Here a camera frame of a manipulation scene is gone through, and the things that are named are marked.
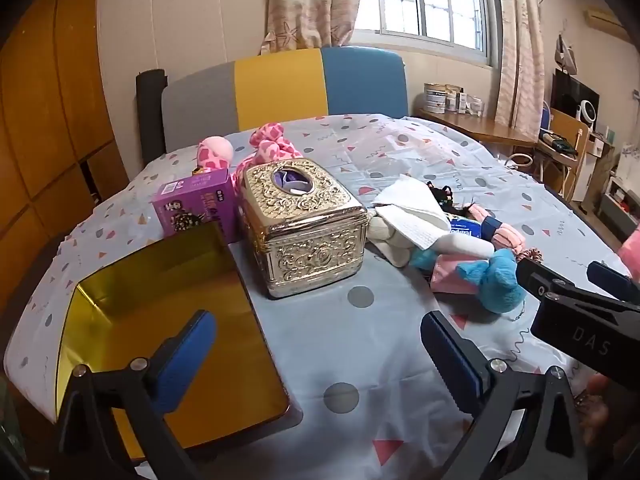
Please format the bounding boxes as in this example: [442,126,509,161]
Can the low storage shelf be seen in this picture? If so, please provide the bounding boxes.
[597,180,640,243]

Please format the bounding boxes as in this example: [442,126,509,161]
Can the black monitor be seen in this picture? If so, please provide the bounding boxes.
[551,71,601,121]

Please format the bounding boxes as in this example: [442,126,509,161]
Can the white cloth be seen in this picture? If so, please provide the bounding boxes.
[430,232,493,261]

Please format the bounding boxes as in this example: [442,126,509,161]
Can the blue and pink plush toy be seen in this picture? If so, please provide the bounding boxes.
[410,247,526,316]

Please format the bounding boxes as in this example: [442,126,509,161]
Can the pink quilt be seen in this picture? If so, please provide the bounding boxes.
[619,227,640,278]

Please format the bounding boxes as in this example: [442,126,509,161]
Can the pink spotted plush toy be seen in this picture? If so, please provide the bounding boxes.
[195,121,305,181]

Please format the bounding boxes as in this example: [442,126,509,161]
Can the orange wooden wardrobe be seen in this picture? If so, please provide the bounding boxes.
[0,0,131,311]

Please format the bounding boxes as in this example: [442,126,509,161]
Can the ornate gold tissue box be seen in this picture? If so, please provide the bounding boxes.
[235,157,371,300]

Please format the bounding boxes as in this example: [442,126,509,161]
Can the wooden side desk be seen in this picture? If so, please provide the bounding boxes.
[419,107,538,148]

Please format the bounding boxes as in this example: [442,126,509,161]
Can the hanging clothes iron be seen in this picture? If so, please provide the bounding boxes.
[554,32,581,73]

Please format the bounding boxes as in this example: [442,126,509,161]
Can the white paper napkin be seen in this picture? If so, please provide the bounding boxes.
[372,175,451,251]

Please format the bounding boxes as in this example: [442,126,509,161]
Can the wall air conditioner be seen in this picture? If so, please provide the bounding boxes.
[582,7,631,43]

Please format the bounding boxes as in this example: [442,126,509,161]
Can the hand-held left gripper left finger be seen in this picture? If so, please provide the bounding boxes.
[57,310,219,480]

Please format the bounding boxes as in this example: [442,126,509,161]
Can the pink striped curtain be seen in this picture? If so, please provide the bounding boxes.
[492,0,546,131]

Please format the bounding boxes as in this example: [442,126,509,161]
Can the large tin can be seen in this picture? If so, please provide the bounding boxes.
[424,82,448,114]

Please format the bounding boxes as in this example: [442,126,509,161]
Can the window with white frame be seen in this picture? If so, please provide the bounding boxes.
[352,0,501,66]

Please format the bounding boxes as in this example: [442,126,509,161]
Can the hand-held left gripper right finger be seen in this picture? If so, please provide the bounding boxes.
[420,310,589,480]

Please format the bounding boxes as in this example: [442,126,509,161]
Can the gold tin box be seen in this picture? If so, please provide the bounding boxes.
[55,220,292,453]

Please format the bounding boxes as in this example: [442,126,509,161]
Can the grey yellow blue padded backrest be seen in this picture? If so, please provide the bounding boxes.
[160,46,410,153]

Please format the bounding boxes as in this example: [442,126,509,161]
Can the wooden chair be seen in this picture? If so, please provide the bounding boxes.
[537,109,591,201]

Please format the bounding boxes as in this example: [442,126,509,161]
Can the small white round fan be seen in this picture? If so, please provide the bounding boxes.
[575,100,600,133]

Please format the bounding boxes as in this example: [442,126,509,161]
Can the beige starfish print curtain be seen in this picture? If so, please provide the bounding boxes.
[259,0,366,56]

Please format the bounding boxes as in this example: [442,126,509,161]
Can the patterned plastic tablecloth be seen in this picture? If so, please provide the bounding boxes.
[2,112,640,480]

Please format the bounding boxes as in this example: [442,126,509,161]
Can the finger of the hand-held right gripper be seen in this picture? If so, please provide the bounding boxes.
[587,260,640,307]
[515,258,577,307]

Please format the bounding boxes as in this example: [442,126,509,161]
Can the purple cardboard box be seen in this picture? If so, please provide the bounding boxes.
[151,167,240,243]

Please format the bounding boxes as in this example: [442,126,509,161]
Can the black cat-face cloth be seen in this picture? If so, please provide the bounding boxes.
[425,180,473,216]

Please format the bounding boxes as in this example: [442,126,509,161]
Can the pink striped sock doll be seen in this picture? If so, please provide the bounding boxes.
[467,204,526,253]

